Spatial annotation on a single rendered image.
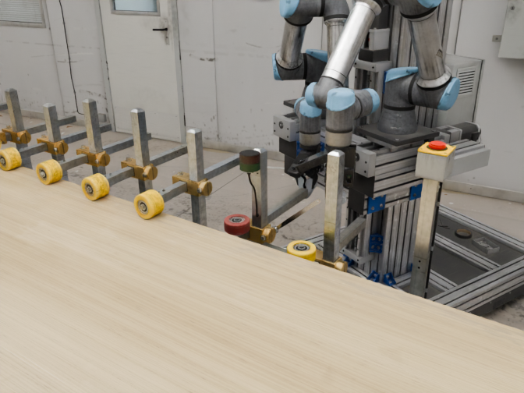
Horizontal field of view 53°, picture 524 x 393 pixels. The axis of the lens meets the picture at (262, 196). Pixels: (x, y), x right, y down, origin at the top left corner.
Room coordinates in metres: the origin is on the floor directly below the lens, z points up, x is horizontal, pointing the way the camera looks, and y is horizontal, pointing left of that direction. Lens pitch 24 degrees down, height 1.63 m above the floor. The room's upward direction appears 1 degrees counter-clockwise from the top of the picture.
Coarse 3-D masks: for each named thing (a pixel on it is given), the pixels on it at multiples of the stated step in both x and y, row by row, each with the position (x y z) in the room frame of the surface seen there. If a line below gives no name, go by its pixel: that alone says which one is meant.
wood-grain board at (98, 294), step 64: (0, 192) 1.67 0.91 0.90; (64, 192) 1.66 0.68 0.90; (0, 256) 1.23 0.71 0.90; (64, 256) 1.23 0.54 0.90; (128, 256) 1.22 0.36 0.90; (192, 256) 1.22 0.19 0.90; (256, 256) 1.22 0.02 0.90; (0, 320) 0.95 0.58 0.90; (64, 320) 0.95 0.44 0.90; (128, 320) 0.95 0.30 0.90; (192, 320) 0.94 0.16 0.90; (256, 320) 0.94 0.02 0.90; (320, 320) 0.94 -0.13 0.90; (384, 320) 0.94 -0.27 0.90; (448, 320) 0.94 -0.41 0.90; (0, 384) 0.76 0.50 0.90; (64, 384) 0.75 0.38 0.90; (128, 384) 0.75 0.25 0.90; (192, 384) 0.75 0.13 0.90; (256, 384) 0.75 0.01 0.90; (320, 384) 0.75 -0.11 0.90; (384, 384) 0.75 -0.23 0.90; (448, 384) 0.75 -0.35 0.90; (512, 384) 0.74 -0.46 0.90
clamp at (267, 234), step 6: (252, 228) 1.44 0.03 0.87; (258, 228) 1.43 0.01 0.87; (264, 228) 1.44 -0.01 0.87; (270, 228) 1.43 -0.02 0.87; (252, 234) 1.44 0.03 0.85; (258, 234) 1.43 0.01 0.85; (264, 234) 1.42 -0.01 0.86; (270, 234) 1.42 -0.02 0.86; (252, 240) 1.44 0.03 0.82; (258, 240) 1.43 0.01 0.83; (264, 240) 1.42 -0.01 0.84; (270, 240) 1.42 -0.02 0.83
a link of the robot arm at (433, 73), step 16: (384, 0) 1.68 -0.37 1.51; (400, 0) 1.64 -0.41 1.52; (416, 0) 1.60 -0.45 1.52; (432, 0) 1.60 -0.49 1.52; (416, 16) 1.63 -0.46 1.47; (432, 16) 1.66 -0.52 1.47; (416, 32) 1.68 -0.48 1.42; (432, 32) 1.68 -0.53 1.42; (416, 48) 1.72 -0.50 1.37; (432, 48) 1.70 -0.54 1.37; (432, 64) 1.72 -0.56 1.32; (416, 80) 1.80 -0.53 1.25; (432, 80) 1.75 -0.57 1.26; (448, 80) 1.75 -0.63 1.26; (416, 96) 1.81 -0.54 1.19; (432, 96) 1.76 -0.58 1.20; (448, 96) 1.74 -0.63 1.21
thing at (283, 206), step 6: (294, 192) 1.73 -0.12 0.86; (300, 192) 1.73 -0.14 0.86; (306, 192) 1.75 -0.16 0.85; (288, 198) 1.68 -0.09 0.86; (294, 198) 1.68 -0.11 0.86; (300, 198) 1.72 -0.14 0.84; (276, 204) 1.63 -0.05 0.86; (282, 204) 1.63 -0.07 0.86; (288, 204) 1.65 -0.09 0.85; (294, 204) 1.68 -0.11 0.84; (270, 210) 1.59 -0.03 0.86; (276, 210) 1.59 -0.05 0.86; (282, 210) 1.62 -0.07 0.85; (270, 216) 1.55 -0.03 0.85; (276, 216) 1.58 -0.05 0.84; (246, 234) 1.44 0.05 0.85
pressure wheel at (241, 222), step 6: (228, 216) 1.45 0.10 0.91; (234, 216) 1.45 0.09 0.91; (240, 216) 1.45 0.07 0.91; (246, 216) 1.45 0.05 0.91; (228, 222) 1.41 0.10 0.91; (234, 222) 1.41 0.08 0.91; (240, 222) 1.41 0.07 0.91; (246, 222) 1.41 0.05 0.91; (228, 228) 1.40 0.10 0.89; (234, 228) 1.39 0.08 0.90; (240, 228) 1.39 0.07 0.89; (246, 228) 1.40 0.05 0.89; (234, 234) 1.39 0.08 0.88; (240, 234) 1.39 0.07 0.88
